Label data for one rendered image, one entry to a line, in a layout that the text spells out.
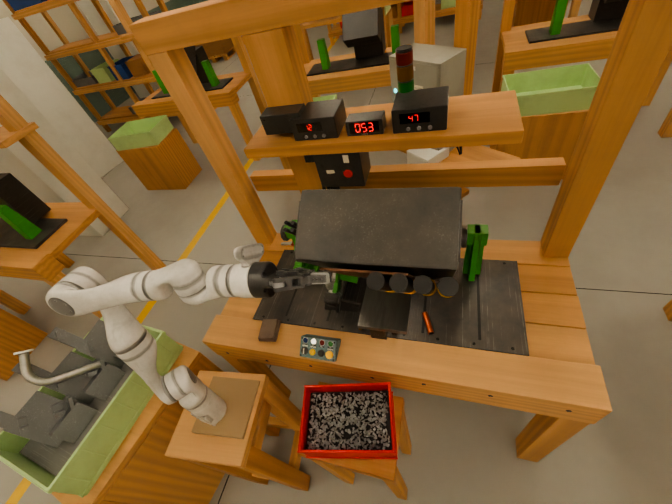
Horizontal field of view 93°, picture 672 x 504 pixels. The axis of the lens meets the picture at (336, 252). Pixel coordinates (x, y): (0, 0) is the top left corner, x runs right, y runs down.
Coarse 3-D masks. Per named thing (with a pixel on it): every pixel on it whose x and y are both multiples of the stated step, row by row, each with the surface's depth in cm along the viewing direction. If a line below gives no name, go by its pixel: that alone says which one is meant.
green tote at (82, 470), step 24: (168, 336) 146; (168, 360) 147; (144, 384) 137; (120, 408) 128; (96, 432) 121; (120, 432) 129; (0, 456) 120; (24, 456) 132; (72, 456) 114; (96, 456) 122; (48, 480) 116; (72, 480) 115; (96, 480) 123
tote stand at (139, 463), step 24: (192, 360) 149; (144, 408) 139; (168, 408) 141; (144, 432) 132; (168, 432) 144; (120, 456) 127; (144, 456) 135; (120, 480) 127; (144, 480) 137; (168, 480) 149; (192, 480) 163; (216, 480) 180
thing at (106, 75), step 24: (24, 0) 479; (48, 0) 467; (72, 0) 454; (96, 0) 495; (24, 24) 505; (120, 24) 472; (72, 48) 517; (96, 48) 502; (96, 72) 544; (120, 72) 532; (144, 72) 527; (120, 120) 603
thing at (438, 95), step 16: (400, 96) 99; (416, 96) 97; (432, 96) 94; (448, 96) 93; (304, 112) 107; (320, 112) 104; (336, 112) 102; (400, 112) 94; (416, 112) 93; (432, 112) 92; (304, 128) 106; (320, 128) 104; (336, 128) 103; (400, 128) 98; (416, 128) 96; (432, 128) 95
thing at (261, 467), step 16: (272, 384) 136; (272, 400) 136; (288, 400) 152; (288, 416) 151; (256, 432) 126; (272, 432) 186; (256, 448) 121; (208, 464) 130; (256, 464) 121; (272, 464) 133; (288, 464) 149; (256, 480) 166; (272, 480) 146; (288, 480) 148; (304, 480) 167
